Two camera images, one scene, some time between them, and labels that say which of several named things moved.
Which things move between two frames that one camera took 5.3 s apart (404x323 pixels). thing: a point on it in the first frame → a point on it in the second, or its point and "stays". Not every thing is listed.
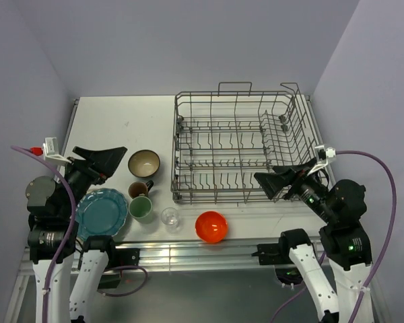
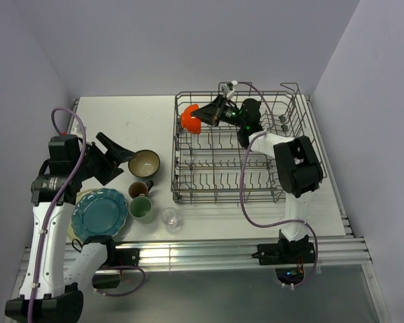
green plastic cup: x=141 y=209 stays
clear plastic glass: x=170 y=219 stays
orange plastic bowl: x=211 y=227 → x=193 y=125
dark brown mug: x=137 y=188 stays
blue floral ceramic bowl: x=143 y=163 stays
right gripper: x=271 y=183 → x=211 y=113
